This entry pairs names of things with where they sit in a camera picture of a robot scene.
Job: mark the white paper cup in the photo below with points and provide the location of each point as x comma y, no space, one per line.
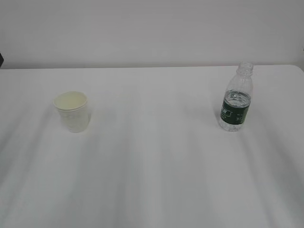
73,110

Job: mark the dark object at left edge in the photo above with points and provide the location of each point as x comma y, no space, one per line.
1,60

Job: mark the clear green-label water bottle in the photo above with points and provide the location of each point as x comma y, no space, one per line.
237,98

